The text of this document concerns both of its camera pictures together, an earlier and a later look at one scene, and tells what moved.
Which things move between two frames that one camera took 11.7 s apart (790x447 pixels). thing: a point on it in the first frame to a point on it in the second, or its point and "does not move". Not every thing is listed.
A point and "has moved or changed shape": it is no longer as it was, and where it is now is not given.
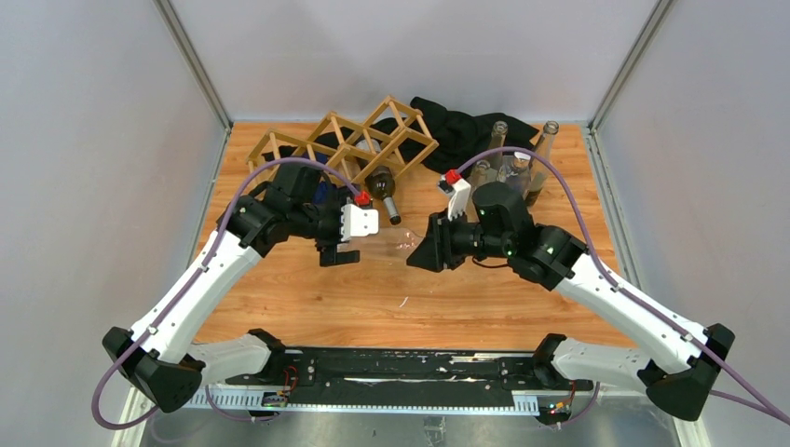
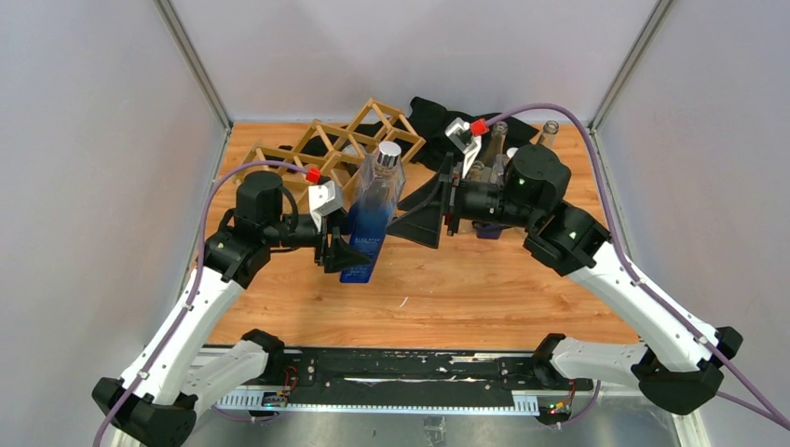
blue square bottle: (321, 194) has moved or changed shape
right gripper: (437, 246) to (442, 196)
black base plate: (404, 376) does not move
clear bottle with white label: (499, 130) does not move
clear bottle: (482, 174) does not move
